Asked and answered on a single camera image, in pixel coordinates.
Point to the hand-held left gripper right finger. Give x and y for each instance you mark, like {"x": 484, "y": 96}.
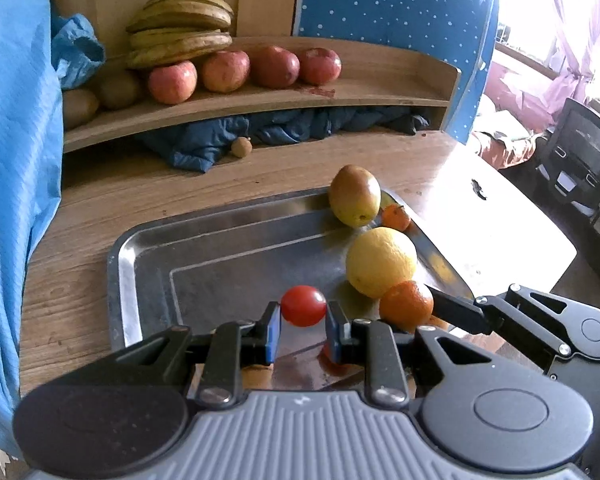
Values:
{"x": 334, "y": 336}

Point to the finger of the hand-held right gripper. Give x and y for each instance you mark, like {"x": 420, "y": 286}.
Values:
{"x": 455, "y": 310}

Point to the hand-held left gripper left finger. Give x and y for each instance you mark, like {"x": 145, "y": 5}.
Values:
{"x": 274, "y": 336}

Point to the red cherry tomato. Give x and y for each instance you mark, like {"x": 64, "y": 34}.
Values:
{"x": 303, "y": 305}

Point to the large orange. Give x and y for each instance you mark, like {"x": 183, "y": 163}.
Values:
{"x": 406, "y": 306}

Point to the yellow lemon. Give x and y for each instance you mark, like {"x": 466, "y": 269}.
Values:
{"x": 380, "y": 262}

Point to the metal tray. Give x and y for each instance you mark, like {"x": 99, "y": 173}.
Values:
{"x": 220, "y": 260}

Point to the small tangerine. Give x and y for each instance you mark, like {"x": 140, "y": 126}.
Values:
{"x": 396, "y": 217}

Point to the green yellow pear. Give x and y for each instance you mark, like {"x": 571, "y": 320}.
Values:
{"x": 355, "y": 195}

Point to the pile of clothes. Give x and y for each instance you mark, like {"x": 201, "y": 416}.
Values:
{"x": 505, "y": 142}

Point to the black office chair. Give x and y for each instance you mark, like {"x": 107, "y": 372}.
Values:
{"x": 580, "y": 155}

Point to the small brown round fruit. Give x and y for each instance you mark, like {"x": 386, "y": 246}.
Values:
{"x": 241, "y": 148}

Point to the dark blue cloth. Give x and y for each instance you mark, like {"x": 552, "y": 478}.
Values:
{"x": 200, "y": 145}

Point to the wooden curved shelf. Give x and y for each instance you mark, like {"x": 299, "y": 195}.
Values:
{"x": 370, "y": 75}

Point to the red apple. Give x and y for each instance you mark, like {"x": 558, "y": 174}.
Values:
{"x": 320, "y": 65}
{"x": 172, "y": 82}
{"x": 226, "y": 71}
{"x": 275, "y": 66}

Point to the brown kiwi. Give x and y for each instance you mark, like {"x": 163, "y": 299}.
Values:
{"x": 120, "y": 88}
{"x": 80, "y": 106}

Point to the blue white-dotted board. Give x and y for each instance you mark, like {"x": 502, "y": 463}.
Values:
{"x": 390, "y": 5}

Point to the pink curtain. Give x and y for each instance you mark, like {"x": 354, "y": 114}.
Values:
{"x": 580, "y": 20}

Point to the light blue garment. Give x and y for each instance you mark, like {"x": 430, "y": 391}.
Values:
{"x": 15, "y": 160}

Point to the bunch of bananas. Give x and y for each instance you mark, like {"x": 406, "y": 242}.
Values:
{"x": 180, "y": 25}

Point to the wooden back panel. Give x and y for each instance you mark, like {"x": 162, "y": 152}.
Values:
{"x": 260, "y": 0}

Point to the blue plastic bag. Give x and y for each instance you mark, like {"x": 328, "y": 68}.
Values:
{"x": 75, "y": 50}

